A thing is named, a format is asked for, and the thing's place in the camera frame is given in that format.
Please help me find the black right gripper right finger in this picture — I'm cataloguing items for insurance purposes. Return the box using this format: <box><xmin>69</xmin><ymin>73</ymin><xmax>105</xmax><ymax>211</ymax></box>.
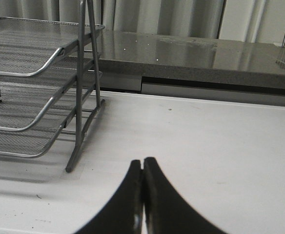
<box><xmin>143</xmin><ymin>157</ymin><xmax>224</xmax><ymax>234</ymax></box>

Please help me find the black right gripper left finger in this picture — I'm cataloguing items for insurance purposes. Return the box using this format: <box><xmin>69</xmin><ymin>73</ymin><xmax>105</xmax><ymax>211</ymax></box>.
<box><xmin>76</xmin><ymin>160</ymin><xmax>143</xmax><ymax>234</ymax></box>

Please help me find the silver mesh tray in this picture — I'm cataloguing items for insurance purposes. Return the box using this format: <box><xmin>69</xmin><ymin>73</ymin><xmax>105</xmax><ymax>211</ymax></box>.
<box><xmin>0</xmin><ymin>57</ymin><xmax>103</xmax><ymax>132</ymax></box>
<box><xmin>0</xmin><ymin>107</ymin><xmax>99</xmax><ymax>159</ymax></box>
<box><xmin>0</xmin><ymin>17</ymin><xmax>106</xmax><ymax>78</ymax></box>

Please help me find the grey stone counter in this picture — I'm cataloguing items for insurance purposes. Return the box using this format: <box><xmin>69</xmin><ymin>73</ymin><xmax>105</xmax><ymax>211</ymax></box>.
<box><xmin>98</xmin><ymin>30</ymin><xmax>285</xmax><ymax>90</ymax></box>

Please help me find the white grey curtain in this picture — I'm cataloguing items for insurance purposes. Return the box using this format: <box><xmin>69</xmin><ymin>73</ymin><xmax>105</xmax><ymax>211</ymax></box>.
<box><xmin>0</xmin><ymin>0</ymin><xmax>285</xmax><ymax>44</ymax></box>

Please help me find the silver wire rack frame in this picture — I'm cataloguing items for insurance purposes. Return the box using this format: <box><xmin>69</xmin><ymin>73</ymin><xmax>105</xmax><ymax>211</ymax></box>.
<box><xmin>59</xmin><ymin>0</ymin><xmax>104</xmax><ymax>173</ymax></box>

